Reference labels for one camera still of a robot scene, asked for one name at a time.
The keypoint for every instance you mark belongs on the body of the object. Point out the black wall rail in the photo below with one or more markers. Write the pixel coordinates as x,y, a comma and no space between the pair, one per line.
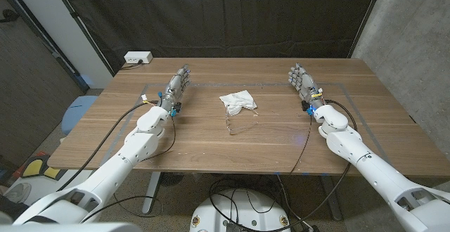
56,55

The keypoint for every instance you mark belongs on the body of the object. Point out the dark grey table leg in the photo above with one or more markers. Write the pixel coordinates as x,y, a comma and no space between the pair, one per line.
332,200

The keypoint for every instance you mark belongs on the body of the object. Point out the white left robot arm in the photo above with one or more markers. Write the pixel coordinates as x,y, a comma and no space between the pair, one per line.
116,165

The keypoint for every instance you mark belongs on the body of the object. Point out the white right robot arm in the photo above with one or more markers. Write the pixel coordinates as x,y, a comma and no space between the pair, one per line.
369,168

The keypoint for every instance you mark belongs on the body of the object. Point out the black backdrop curtain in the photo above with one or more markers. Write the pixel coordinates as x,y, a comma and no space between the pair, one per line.
225,17

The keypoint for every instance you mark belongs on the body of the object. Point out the white power strip box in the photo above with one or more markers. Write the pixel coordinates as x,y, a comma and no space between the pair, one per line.
137,57

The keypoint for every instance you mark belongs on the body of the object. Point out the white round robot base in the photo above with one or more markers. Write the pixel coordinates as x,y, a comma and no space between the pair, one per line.
253,211

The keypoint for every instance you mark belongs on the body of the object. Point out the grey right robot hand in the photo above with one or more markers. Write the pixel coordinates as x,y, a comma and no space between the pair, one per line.
307,86

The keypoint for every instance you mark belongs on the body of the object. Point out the white tissue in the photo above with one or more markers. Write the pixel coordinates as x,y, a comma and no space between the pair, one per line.
239,100

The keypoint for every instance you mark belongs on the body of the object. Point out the black round fan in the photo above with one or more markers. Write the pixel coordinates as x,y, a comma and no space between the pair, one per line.
171,178

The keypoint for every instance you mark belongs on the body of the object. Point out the black wall hook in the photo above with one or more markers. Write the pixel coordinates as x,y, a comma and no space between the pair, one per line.
8,14

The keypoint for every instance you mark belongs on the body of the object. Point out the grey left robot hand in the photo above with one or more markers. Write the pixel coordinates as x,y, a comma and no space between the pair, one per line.
175,88

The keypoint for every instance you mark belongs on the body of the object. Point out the clear frame glasses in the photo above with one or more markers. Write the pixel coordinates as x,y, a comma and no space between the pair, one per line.
230,130

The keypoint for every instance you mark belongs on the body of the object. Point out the blue stool seat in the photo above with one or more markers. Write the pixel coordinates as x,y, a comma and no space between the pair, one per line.
75,112

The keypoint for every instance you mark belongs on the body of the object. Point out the light grey table leg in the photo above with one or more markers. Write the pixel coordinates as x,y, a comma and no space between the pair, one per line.
151,193

